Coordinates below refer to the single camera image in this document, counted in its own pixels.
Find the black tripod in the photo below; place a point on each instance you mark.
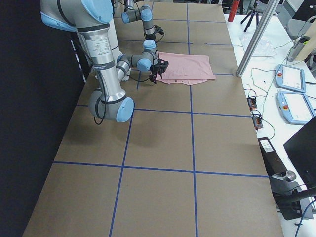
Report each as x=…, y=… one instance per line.
x=250, y=16

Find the red cylinder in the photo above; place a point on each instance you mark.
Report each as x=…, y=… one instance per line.
x=233, y=11

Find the black monitor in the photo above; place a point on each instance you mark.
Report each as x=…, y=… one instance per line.
x=301, y=150

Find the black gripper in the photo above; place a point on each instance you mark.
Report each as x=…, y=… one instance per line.
x=154, y=71
x=149, y=37

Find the upper teach pendant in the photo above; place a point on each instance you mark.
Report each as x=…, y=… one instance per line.
x=290, y=78

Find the aluminium frame post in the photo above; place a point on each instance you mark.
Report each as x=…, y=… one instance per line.
x=268, y=13

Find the upper orange circuit board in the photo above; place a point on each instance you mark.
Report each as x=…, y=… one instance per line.
x=252, y=103

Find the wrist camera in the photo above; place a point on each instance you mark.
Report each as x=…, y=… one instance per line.
x=158, y=30

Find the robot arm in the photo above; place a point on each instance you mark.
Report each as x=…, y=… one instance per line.
x=143, y=13
x=93, y=21

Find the black box with label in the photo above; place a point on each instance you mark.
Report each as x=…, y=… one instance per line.
x=272, y=161

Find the pink Snoopy t-shirt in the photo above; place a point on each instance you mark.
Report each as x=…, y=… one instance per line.
x=186, y=69

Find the clear plastic sheet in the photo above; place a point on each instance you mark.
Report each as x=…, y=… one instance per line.
x=264, y=48

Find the metal cylinder knob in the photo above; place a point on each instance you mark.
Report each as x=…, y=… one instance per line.
x=290, y=176

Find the lower teach pendant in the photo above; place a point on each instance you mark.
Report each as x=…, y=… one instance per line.
x=295, y=107

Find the teach pendant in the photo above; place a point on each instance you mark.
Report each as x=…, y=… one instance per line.
x=290, y=78
x=295, y=107

